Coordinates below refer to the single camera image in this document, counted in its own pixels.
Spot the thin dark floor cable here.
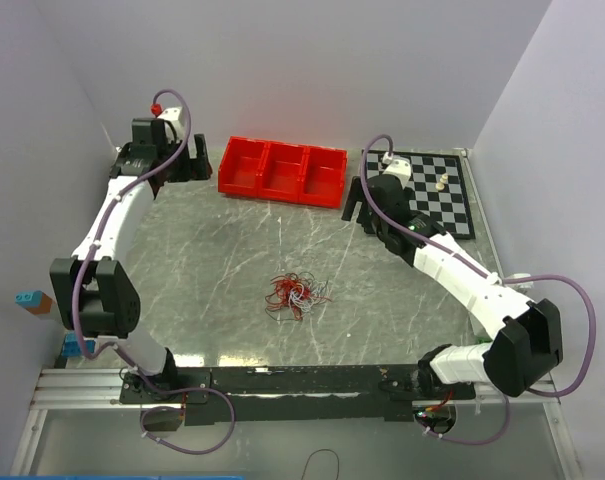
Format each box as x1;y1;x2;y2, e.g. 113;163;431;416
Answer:
301;448;341;480

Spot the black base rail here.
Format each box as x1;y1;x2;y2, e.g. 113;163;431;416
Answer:
119;364;476;426

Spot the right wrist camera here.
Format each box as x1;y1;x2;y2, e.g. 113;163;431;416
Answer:
382;153;412;188

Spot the wire bundle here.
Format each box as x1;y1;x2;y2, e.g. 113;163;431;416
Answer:
263;271;334;324

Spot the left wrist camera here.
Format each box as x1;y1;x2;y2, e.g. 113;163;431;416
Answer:
158;107;187;142

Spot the red three-compartment bin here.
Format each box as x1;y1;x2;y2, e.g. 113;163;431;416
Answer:
218;136;348;208

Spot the white chess pawn right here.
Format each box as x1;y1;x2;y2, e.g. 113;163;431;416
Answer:
435;174;448;191

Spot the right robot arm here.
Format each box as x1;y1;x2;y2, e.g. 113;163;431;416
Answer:
342;174;563;399

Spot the aluminium frame rail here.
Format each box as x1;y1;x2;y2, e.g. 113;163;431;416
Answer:
29;368;128;409

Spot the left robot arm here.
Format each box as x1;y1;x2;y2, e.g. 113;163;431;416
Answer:
50;105;212;402

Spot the blue white block stack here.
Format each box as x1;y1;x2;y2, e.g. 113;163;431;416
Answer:
61;332;82;358

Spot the chessboard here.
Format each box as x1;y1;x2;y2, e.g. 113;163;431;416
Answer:
394;151;476;240

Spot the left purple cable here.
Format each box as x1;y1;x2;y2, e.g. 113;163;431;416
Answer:
74;88;237;455

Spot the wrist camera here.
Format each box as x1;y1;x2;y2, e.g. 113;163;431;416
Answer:
382;153;412;188
158;107;187;142

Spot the blue brown toy block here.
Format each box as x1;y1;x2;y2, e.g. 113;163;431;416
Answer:
15;290;54;317

